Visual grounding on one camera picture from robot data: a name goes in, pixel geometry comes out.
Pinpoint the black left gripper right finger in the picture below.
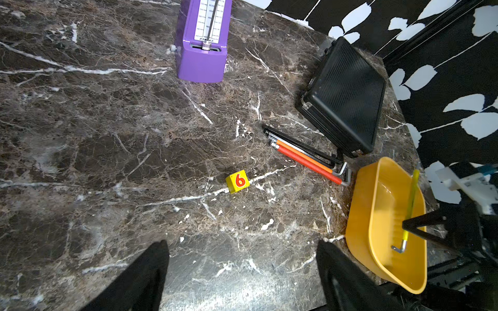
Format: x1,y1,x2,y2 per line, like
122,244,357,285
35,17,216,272
316,241,403,310

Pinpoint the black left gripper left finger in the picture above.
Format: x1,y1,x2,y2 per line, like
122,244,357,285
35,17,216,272
82,240,170,310

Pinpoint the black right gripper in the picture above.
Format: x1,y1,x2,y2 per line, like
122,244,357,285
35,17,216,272
402,194,497,264

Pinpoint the yellow-green hex key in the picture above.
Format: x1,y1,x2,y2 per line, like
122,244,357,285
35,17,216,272
391,169,420,253

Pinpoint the orange hex key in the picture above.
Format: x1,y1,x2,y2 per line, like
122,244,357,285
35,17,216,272
275,139,348,176

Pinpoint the yellow plastic storage tray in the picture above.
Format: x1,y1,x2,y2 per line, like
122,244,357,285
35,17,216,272
346,157,427,294

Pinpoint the black hex key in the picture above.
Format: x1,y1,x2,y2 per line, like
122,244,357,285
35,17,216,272
262,124,345,165
268,134,335,171

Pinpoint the yellow number six cube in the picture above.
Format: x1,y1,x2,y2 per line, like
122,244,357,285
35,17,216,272
226,170,250,194

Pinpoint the black ribbed carrying case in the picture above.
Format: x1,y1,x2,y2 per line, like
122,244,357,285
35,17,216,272
296,38,386,158

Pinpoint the purple metronome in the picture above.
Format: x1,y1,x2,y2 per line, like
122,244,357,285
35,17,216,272
175,0,232,84

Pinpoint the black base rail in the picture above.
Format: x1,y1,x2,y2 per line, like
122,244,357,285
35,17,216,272
380,257,497,310

